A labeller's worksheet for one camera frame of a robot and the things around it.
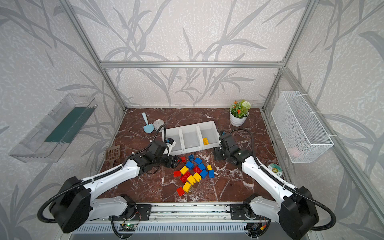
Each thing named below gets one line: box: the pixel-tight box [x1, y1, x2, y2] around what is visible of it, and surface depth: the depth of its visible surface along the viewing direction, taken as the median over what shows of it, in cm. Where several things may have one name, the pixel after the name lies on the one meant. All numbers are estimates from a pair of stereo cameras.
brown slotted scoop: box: [106, 145, 121, 168], surface depth 96 cm
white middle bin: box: [179, 124, 202, 154], surface depth 102 cm
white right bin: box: [197, 121, 220, 150], surface depth 104 cm
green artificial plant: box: [230, 99, 251, 119], surface depth 101 cm
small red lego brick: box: [173, 170, 182, 178], surface depth 87 cm
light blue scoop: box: [142, 112, 155, 134], surface depth 110 cm
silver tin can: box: [153, 119, 165, 133], surface depth 107 cm
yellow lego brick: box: [180, 166, 189, 175], surface depth 88 cm
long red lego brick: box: [180, 171, 192, 184], surface depth 86 cm
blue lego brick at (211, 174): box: [208, 170, 215, 179], surface depth 87 cm
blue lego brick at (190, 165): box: [185, 161, 195, 170], surface depth 89 cm
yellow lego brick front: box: [182, 182, 191, 193], surface depth 81 cm
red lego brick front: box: [176, 186, 185, 197], surface depth 82 cm
